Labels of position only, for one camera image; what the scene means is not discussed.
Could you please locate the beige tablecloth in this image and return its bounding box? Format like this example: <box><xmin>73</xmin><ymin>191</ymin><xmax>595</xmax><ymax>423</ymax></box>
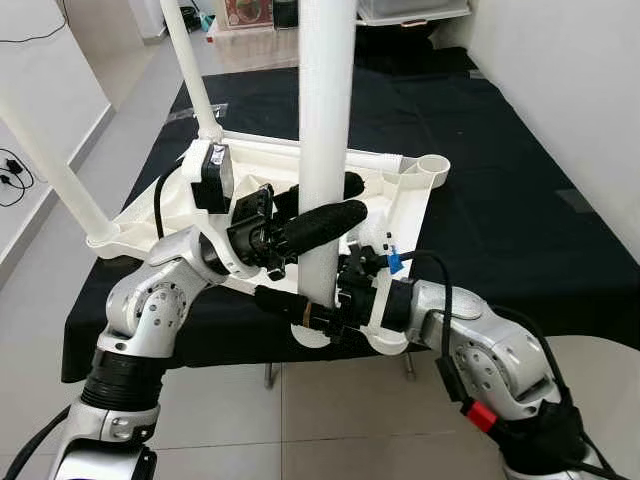
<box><xmin>205</xmin><ymin>25</ymin><xmax>301</xmax><ymax>71</ymax></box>

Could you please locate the white plastic children table top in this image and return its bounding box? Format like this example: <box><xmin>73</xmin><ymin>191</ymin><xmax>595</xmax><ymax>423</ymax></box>
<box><xmin>88</xmin><ymin>125</ymin><xmax>451</xmax><ymax>358</ymax></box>

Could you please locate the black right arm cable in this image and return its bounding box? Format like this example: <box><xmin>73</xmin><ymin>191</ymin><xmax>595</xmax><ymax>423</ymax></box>
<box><xmin>400</xmin><ymin>250</ymin><xmax>626</xmax><ymax>480</ymax></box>

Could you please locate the black tablecloth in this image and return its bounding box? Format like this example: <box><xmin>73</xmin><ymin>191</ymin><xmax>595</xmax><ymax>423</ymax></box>
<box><xmin>62</xmin><ymin>68</ymin><xmax>640</xmax><ymax>384</ymax></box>

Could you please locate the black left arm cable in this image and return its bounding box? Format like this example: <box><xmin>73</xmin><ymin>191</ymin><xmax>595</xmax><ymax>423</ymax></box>
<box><xmin>0</xmin><ymin>165</ymin><xmax>189</xmax><ymax>480</ymax></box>

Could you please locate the black bag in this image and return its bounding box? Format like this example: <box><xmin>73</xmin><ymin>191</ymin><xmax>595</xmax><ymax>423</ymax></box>
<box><xmin>272</xmin><ymin>0</ymin><xmax>301</xmax><ymax>29</ymax></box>

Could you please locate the red patterned box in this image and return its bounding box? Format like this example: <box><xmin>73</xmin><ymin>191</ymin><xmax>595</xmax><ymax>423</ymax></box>
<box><xmin>222</xmin><ymin>0</ymin><xmax>274</xmax><ymax>29</ymax></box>

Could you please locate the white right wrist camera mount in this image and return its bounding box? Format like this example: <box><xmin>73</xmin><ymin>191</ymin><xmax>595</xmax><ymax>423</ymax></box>
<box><xmin>355</xmin><ymin>215</ymin><xmax>423</xmax><ymax>358</ymax></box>

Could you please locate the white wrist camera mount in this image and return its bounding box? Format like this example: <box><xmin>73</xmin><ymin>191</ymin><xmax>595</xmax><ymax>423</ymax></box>
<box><xmin>355</xmin><ymin>215</ymin><xmax>423</xmax><ymax>358</ymax></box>
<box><xmin>185</xmin><ymin>140</ymin><xmax>263</xmax><ymax>281</ymax></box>

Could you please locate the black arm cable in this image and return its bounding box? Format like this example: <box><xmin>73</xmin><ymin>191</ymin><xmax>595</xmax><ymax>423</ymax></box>
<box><xmin>400</xmin><ymin>250</ymin><xmax>626</xmax><ymax>480</ymax></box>
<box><xmin>0</xmin><ymin>165</ymin><xmax>189</xmax><ymax>480</ymax></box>

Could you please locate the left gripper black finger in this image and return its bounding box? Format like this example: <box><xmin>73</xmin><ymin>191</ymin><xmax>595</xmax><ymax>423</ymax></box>
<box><xmin>282</xmin><ymin>200</ymin><xmax>368</xmax><ymax>259</ymax></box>
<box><xmin>274</xmin><ymin>172</ymin><xmax>367</xmax><ymax>217</ymax></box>

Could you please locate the black wall power cable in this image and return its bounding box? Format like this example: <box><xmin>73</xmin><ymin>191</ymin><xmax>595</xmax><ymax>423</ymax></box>
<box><xmin>0</xmin><ymin>148</ymin><xmax>37</xmax><ymax>208</ymax></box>

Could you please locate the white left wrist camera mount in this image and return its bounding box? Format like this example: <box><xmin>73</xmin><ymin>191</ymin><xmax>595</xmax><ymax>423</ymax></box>
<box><xmin>185</xmin><ymin>140</ymin><xmax>263</xmax><ymax>281</ymax></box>

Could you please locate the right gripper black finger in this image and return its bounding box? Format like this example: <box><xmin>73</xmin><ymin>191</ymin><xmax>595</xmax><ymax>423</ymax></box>
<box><xmin>255</xmin><ymin>285</ymin><xmax>341</xmax><ymax>331</ymax></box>

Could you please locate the metal folding table frame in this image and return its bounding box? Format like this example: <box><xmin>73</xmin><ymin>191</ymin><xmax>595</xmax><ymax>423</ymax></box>
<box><xmin>264</xmin><ymin>352</ymin><xmax>417</xmax><ymax>389</ymax></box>

